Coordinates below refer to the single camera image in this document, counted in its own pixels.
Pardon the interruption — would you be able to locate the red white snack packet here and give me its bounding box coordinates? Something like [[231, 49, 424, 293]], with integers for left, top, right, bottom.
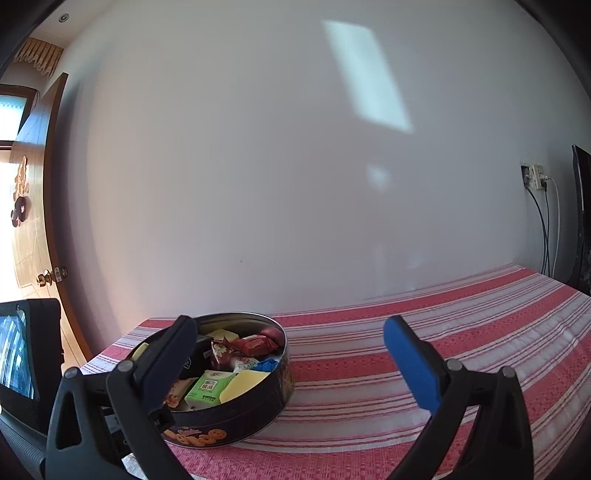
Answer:
[[211, 339, 236, 370]]

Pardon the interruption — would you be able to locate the white wall socket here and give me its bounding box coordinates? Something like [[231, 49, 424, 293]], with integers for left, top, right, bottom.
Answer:
[[521, 162, 552, 190]]

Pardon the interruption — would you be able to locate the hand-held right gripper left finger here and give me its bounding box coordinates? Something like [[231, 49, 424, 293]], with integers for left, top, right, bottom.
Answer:
[[44, 315, 199, 480]]

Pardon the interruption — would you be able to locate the white cable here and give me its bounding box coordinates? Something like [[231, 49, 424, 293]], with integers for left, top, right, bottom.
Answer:
[[549, 178, 562, 278]]

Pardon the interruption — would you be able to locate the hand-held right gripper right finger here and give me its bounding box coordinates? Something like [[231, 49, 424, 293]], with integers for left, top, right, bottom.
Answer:
[[383, 315, 536, 480]]

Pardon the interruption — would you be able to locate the black screen device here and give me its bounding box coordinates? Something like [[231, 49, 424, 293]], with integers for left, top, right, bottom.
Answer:
[[0, 298, 63, 435]]

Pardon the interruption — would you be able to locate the grey ribbed hose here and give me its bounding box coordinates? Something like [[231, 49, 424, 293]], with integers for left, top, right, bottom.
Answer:
[[0, 413, 47, 480]]

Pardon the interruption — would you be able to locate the round metal cookie tin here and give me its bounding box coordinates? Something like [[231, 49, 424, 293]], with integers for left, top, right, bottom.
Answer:
[[127, 312, 295, 449]]

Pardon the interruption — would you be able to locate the green tissue packet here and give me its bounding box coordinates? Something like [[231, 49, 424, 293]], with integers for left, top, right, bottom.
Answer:
[[185, 370, 237, 411]]

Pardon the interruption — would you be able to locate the door hanging ornament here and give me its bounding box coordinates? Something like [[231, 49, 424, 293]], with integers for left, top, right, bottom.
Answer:
[[10, 156, 29, 227]]

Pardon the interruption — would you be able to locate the window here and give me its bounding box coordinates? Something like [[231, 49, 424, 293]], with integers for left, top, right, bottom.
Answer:
[[0, 85, 38, 144]]

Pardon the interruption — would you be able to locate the dark monitor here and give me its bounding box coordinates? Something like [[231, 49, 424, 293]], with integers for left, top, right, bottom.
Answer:
[[571, 144, 591, 296]]

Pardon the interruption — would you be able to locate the black cable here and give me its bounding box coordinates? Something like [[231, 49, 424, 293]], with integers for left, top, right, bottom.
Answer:
[[524, 185, 552, 278]]

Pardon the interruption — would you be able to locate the pink floral packet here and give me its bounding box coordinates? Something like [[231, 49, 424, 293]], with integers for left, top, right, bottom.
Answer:
[[164, 378, 199, 411]]

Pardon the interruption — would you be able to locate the fringed curtain valance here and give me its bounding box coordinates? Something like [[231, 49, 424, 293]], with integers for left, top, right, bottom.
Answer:
[[13, 37, 63, 75]]

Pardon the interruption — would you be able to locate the red white striped tablecloth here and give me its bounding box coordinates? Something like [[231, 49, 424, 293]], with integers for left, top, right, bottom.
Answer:
[[78, 263, 591, 480]]

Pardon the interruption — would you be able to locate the wooden door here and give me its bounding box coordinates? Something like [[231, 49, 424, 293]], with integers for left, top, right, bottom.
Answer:
[[0, 71, 93, 365]]

